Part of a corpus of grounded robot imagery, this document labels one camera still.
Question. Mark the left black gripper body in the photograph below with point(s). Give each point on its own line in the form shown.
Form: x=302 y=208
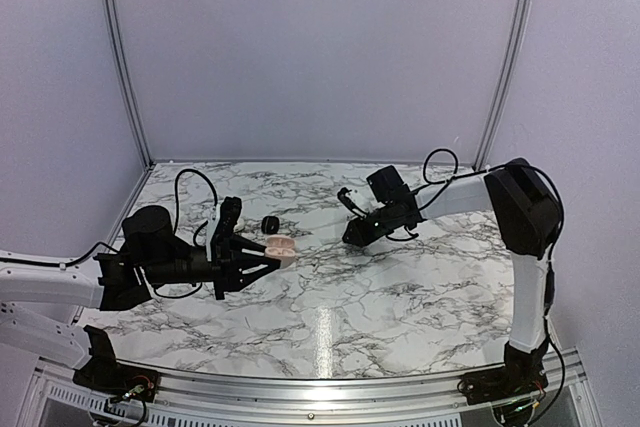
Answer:
x=166 y=273

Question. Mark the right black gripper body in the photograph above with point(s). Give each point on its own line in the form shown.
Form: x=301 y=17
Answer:
x=387 y=223

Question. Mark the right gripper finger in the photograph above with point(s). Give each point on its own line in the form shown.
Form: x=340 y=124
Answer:
x=354 y=239
x=354 y=225

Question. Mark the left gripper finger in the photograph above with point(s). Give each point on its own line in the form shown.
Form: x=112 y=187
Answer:
x=241 y=244
x=249 y=276

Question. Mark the black earbud charging case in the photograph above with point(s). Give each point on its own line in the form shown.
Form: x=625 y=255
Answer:
x=270 y=225

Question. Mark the pink round earbud case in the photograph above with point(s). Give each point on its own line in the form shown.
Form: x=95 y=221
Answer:
x=282 y=248

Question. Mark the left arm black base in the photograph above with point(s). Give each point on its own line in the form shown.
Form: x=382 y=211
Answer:
x=115 y=377

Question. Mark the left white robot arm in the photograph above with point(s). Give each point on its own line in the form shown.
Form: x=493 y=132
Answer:
x=72 y=283

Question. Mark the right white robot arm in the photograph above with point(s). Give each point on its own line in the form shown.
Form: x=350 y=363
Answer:
x=528 y=211

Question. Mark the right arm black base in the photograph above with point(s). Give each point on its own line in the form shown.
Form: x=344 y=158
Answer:
x=521 y=373

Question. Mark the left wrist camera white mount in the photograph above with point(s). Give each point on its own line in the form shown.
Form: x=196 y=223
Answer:
x=221 y=223

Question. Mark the aluminium front rail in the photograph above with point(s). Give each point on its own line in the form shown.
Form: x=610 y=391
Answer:
x=185 y=398

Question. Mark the right aluminium corner post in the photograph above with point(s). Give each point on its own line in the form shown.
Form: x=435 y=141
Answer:
x=499 y=99

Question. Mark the aluminium corner post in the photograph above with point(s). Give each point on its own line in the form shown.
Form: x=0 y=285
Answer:
x=499 y=99
x=126 y=83

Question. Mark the left aluminium corner post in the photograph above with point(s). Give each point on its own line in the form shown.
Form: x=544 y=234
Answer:
x=126 y=83

